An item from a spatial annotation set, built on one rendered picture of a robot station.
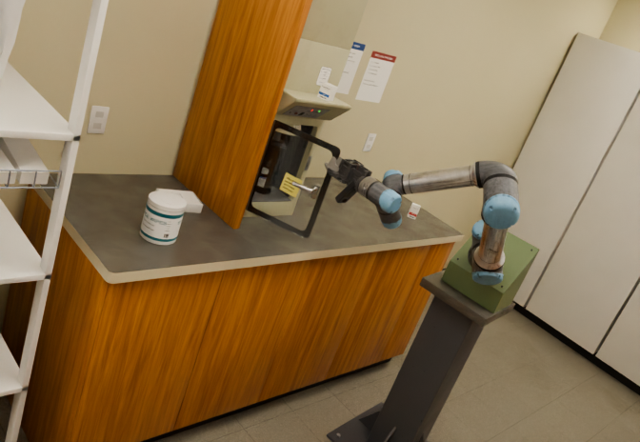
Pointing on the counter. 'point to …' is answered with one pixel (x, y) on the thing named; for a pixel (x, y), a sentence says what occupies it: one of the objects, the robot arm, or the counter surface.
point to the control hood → (311, 104)
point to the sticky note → (290, 185)
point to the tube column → (340, 2)
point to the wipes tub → (162, 217)
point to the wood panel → (244, 80)
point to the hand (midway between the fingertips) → (327, 166)
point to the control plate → (306, 111)
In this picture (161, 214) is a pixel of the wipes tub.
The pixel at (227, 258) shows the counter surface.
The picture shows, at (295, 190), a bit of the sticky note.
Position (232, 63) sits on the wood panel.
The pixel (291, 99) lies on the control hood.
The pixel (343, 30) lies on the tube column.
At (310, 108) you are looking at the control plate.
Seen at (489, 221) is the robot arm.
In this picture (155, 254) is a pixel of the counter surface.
